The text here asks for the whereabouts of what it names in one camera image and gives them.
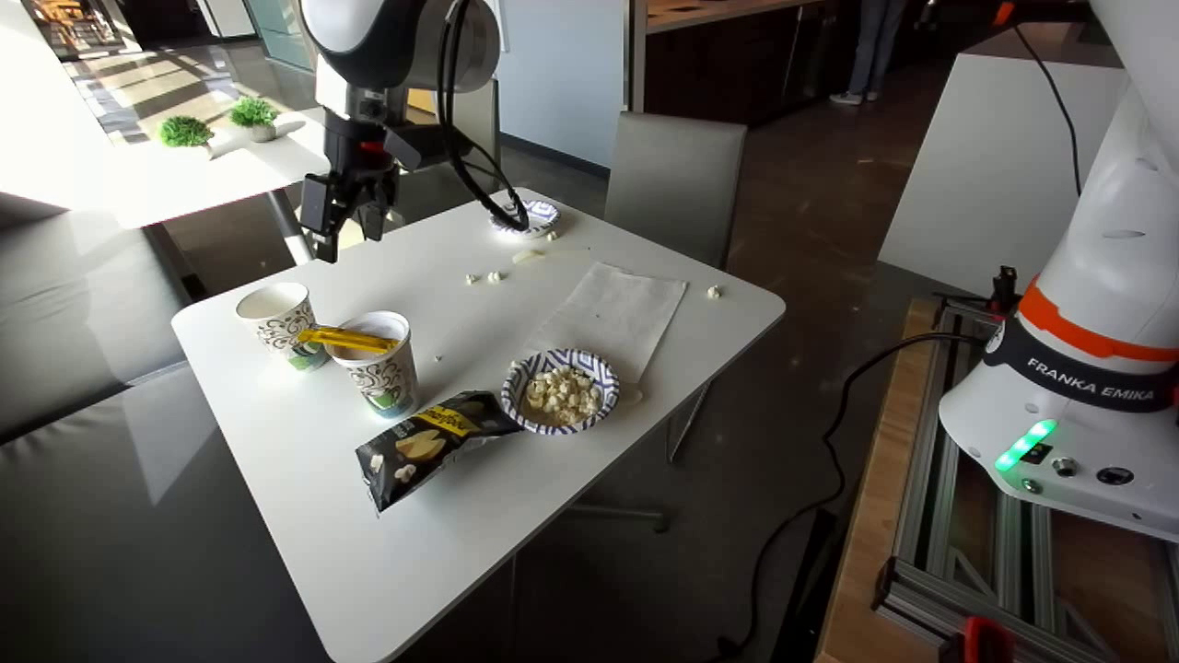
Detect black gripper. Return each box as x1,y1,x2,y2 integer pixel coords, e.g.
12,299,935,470
301,120,400,261

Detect yellow stick packet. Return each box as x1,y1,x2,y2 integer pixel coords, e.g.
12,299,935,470
297,327,400,358

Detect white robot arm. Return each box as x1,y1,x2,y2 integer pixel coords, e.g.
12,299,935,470
939,0,1179,542

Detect rear patterned paper cup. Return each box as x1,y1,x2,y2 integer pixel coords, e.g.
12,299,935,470
235,282,330,370

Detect patterned paper cup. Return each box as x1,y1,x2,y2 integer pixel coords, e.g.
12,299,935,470
235,282,330,370
333,311,418,416

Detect front patterned paper cup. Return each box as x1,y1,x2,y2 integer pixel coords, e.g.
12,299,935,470
333,311,418,416

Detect green plant right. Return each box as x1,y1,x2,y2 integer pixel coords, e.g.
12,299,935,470
228,96,278,145

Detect green plant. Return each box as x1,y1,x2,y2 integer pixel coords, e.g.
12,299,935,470
160,113,209,149
228,96,278,145

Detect popcorn pieces near plate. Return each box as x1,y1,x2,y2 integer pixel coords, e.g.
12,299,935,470
464,268,504,287

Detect green plant left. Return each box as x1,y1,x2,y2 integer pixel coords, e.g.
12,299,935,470
160,113,209,149

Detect white background table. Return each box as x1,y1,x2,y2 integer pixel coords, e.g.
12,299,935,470
0,111,330,230

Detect black snack bag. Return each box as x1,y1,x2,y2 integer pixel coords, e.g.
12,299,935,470
354,390,516,508

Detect patterned bowl with popcorn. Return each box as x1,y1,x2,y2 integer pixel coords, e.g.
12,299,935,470
502,350,621,436

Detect white paper napkin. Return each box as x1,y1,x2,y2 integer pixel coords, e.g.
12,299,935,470
535,261,690,388

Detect grey chair right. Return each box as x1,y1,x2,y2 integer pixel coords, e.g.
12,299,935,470
604,113,747,264

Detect grey sofa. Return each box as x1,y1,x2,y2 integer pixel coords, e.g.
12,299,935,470
0,193,330,663

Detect white cabinet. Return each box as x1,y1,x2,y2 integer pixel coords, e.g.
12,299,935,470
881,21,1129,296

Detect black power cable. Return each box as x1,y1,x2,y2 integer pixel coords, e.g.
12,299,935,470
714,326,995,659

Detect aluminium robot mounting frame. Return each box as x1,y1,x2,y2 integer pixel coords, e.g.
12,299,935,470
877,303,1179,663

